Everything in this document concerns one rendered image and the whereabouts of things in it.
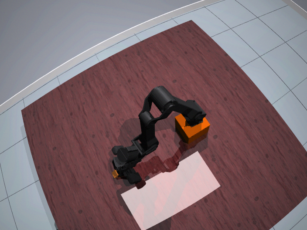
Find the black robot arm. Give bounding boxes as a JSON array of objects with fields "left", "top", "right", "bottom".
[{"left": 112, "top": 86, "right": 207, "bottom": 173}]

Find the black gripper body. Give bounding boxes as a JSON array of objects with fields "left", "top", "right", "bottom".
[{"left": 111, "top": 145, "right": 142, "bottom": 184}]

